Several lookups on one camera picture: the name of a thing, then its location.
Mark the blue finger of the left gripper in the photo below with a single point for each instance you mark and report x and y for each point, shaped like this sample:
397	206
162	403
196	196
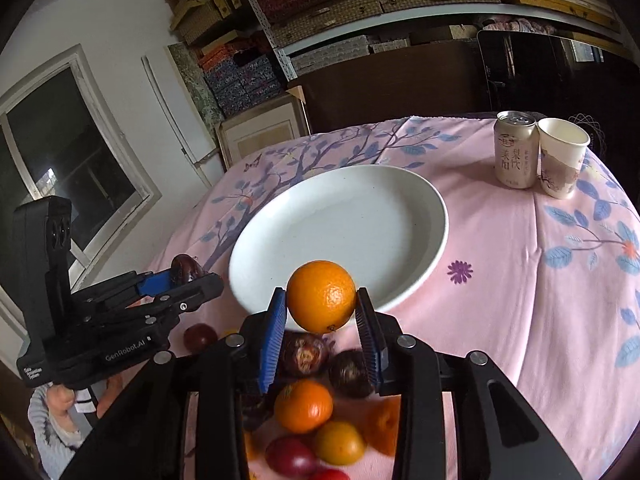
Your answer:
154	284

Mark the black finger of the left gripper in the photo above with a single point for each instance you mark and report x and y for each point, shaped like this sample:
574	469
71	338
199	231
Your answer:
190	296

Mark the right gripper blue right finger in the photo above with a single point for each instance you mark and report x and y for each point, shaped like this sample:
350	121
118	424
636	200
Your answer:
372	340

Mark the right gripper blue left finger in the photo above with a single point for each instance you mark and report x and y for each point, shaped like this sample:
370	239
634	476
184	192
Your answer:
271	337

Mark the dark water chestnut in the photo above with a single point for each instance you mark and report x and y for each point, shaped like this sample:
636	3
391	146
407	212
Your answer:
303	355
183	270
348	374

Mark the large orange mandarin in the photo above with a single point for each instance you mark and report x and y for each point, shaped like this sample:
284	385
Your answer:
320	296

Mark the yellow orange cherry tomato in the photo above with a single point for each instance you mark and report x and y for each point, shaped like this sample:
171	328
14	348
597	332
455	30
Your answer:
339	443

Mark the bright red cherry tomato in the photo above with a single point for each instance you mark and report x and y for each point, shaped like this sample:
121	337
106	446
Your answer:
324	473

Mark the dark red cherry tomato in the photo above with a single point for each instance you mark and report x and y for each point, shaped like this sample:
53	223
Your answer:
291	457

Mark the dark red small tomato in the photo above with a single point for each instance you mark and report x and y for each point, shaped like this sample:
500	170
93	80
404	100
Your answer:
199	337

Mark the person left hand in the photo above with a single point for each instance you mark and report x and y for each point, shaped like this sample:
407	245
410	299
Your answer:
59	401

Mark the orange mandarin with stem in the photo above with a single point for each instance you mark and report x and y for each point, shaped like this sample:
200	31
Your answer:
303	406

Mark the white oval plate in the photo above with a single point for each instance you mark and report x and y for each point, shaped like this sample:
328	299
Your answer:
387	227

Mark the framed picture leaning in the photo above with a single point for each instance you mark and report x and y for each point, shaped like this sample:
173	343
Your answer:
280	119

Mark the white drink can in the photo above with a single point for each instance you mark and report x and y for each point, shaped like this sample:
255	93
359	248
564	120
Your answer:
516	149

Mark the white paper cup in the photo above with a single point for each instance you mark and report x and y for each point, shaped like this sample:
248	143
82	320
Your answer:
563	146

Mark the metal storage shelf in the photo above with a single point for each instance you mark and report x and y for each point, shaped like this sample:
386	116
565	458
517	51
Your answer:
366	60

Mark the window with white frame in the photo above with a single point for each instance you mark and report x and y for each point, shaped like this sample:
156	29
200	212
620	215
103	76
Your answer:
58	137

